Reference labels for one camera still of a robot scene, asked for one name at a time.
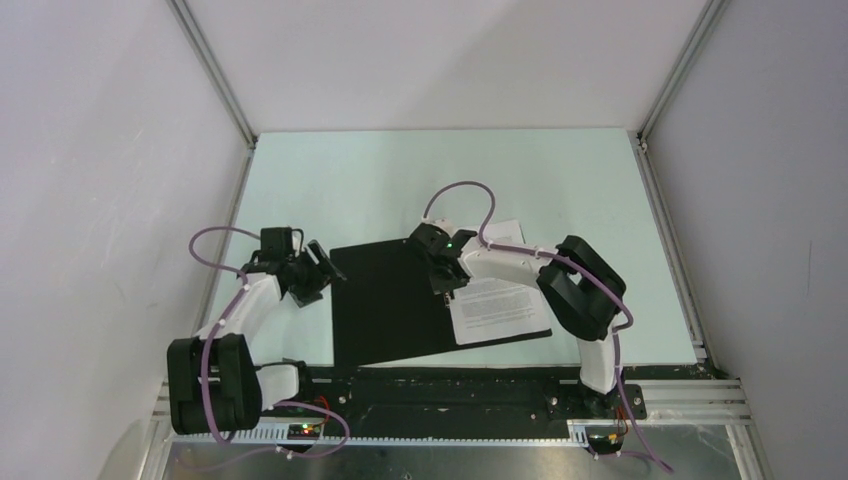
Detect controller board with leds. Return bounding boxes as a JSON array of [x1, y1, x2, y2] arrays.
[[286, 423, 323, 442], [586, 433, 625, 456]]

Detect right controller board with LEDs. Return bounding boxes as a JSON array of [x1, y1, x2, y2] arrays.
[[586, 433, 625, 456]]

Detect left controller board with LEDs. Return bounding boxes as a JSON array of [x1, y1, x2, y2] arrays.
[[286, 423, 323, 442]]

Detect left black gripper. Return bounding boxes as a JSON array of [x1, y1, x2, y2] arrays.
[[285, 241, 344, 308]]

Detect white slotted cable duct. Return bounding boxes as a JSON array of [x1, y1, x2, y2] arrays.
[[173, 422, 591, 448]]

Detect aluminium front rail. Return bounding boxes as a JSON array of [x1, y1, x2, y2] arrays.
[[152, 377, 753, 425]]

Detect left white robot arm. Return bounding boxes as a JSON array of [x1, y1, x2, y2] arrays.
[[166, 227, 345, 442]]

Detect printed white paper sheets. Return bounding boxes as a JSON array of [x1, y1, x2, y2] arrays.
[[449, 238, 552, 348]]

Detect aluminium frame post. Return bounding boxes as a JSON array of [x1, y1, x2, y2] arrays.
[[167, 0, 258, 150], [636, 0, 730, 148]]

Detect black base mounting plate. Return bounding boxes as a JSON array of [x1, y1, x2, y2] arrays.
[[252, 364, 648, 440]]

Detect red and black folder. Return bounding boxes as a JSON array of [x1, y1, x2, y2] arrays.
[[328, 238, 554, 370]]

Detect right aluminium frame post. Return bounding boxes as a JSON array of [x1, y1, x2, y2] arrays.
[[636, 0, 730, 148]]

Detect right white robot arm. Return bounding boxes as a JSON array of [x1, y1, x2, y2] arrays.
[[405, 220, 634, 418]]

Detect left aluminium frame post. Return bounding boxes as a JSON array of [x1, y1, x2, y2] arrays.
[[167, 0, 258, 150]]

